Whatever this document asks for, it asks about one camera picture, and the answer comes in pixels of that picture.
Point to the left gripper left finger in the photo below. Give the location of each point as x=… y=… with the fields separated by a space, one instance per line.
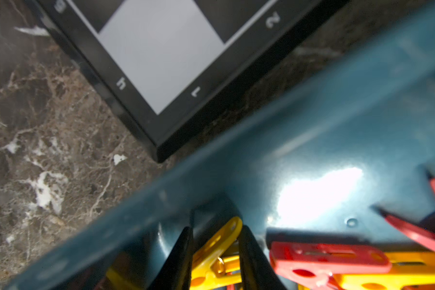
x=176 y=273

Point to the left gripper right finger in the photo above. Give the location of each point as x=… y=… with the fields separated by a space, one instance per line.
x=255 y=269

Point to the teal storage box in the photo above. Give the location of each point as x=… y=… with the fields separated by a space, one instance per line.
x=324 y=164

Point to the black white checkerboard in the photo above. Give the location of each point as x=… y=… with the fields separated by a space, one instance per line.
x=168 y=68

